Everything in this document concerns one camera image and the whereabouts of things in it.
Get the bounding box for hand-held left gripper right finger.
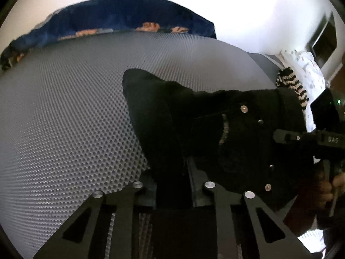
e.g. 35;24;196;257
187;157;300;259

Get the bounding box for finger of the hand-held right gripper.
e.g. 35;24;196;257
273;128;319;144

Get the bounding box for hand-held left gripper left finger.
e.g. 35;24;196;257
34;179;157;259

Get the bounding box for black pants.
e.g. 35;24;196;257
122;69;315;259

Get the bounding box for person's right hand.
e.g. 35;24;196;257
315;164;345;203

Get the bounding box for brown wooden furniture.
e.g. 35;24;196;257
327;55;345;93

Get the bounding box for black and white striped cloth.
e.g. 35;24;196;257
275;67;310;111

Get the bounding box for white dotted cloth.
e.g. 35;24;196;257
280;49;327;131

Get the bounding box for grey mesh mattress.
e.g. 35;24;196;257
0;31;283;259

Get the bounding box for blue printed blanket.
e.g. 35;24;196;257
0;0;218;71

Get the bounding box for dark wall niche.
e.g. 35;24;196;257
310;13;338;66

